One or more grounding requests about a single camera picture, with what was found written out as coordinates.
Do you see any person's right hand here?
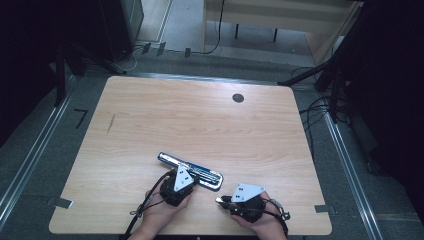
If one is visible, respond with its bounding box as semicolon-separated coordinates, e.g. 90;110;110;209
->
231;191;289;240

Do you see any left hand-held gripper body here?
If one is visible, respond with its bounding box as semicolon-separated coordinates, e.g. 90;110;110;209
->
159;164;201;208

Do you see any metal floor rail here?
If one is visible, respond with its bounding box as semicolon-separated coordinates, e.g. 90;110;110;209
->
0;74;78;229
320;109;385;240

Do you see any blue stapler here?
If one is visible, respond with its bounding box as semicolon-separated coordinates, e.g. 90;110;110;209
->
156;151;225;193

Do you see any light wooden bench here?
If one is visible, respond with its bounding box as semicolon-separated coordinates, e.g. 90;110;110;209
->
201;0;365;66

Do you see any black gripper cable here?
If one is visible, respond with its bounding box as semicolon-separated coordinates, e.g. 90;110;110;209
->
265;197;292;236
123;170;177;240

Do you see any dark cabinet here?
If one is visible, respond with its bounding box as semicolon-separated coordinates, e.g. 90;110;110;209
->
98;0;145;63

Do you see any person's left hand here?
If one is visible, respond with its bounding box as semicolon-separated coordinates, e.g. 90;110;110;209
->
127;189;193;240

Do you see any black metal stand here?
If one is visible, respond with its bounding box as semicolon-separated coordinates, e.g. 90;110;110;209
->
277;49;349;125
54;41;68;108

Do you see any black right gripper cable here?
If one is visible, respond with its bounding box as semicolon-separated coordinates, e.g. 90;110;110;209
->
265;197;292;236

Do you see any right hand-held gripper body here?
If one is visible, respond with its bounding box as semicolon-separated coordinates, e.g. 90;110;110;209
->
232;182;267;224

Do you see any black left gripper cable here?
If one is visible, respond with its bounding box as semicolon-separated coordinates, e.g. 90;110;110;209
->
123;170;177;240

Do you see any white floor cable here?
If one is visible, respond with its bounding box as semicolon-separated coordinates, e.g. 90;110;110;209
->
112;45;145;74

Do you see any bundle of black floor cables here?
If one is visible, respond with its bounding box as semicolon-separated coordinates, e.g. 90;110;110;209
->
290;66;351;163

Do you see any black angled floor tape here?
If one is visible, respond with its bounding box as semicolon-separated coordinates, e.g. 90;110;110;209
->
73;108;90;130

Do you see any black hanging cable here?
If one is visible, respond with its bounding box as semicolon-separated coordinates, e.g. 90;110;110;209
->
189;0;226;56

